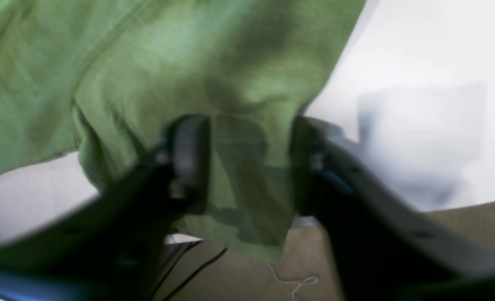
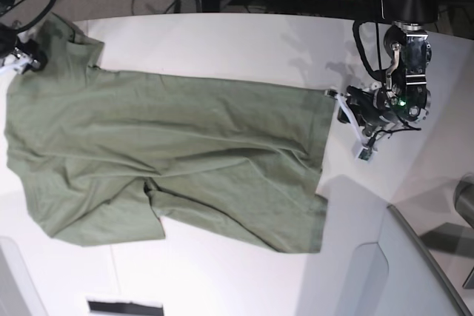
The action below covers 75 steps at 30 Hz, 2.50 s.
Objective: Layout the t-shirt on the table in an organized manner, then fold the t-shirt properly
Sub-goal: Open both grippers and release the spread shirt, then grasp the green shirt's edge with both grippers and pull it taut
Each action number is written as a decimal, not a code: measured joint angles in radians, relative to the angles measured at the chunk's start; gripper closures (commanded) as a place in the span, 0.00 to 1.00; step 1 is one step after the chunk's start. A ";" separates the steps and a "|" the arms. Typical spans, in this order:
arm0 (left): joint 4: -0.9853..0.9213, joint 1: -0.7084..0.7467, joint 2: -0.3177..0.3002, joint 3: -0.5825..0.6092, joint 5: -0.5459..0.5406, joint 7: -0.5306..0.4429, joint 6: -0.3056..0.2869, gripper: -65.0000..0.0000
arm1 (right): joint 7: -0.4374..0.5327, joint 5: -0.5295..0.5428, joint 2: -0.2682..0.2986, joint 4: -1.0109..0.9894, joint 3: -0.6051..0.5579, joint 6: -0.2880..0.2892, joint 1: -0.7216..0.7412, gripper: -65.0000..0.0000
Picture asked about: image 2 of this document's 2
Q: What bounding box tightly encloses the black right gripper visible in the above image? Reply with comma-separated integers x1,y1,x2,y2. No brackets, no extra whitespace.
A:
13,40,47,72

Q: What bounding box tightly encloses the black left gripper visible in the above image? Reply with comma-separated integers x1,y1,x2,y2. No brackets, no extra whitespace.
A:
338,86,404,137

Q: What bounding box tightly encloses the green t-shirt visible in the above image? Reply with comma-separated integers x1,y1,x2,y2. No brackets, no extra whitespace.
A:
4,15,334,254

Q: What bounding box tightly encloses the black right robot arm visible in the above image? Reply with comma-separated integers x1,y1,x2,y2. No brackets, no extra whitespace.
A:
1,0,45,73

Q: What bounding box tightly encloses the grey metal stand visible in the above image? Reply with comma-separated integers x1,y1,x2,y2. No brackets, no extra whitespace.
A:
385,172,474,316

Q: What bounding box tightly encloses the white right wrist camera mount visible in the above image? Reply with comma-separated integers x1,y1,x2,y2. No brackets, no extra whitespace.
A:
0,54,33,75

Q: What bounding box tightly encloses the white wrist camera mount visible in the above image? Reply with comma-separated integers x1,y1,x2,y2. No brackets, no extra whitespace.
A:
0,54,33,75
324,89,377,162

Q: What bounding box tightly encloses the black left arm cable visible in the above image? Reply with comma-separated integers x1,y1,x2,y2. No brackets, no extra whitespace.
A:
351,19,386,84

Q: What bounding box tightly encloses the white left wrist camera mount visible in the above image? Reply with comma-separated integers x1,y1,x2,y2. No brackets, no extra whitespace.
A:
324,89,377,162

